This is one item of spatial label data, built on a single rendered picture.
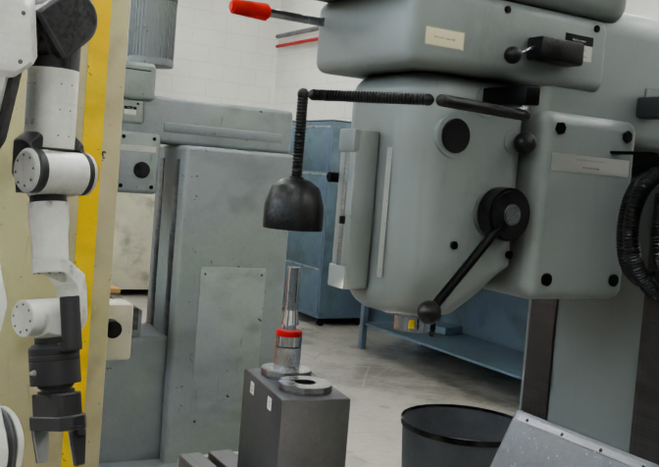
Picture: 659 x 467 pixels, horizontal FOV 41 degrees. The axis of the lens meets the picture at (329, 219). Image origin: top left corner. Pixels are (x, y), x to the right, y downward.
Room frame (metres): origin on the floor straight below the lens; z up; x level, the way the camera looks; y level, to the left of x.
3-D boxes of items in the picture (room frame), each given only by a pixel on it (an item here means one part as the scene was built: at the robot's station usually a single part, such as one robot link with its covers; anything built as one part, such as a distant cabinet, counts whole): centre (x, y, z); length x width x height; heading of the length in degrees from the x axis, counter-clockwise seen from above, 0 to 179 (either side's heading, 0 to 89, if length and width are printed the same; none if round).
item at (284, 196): (1.04, 0.04, 1.45); 0.07 x 0.07 x 0.06
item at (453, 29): (1.24, -0.16, 1.68); 0.34 x 0.24 x 0.10; 120
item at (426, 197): (1.22, -0.13, 1.47); 0.21 x 0.19 x 0.32; 30
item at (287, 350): (1.55, 0.06, 1.17); 0.05 x 0.05 x 0.06
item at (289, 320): (1.55, 0.06, 1.26); 0.03 x 0.03 x 0.11
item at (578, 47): (1.14, -0.25, 1.66); 0.12 x 0.04 x 0.04; 120
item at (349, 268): (1.17, -0.03, 1.45); 0.04 x 0.04 x 0.21; 30
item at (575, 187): (1.32, -0.29, 1.47); 0.24 x 0.19 x 0.26; 30
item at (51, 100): (1.59, 0.51, 1.52); 0.13 x 0.12 x 0.22; 142
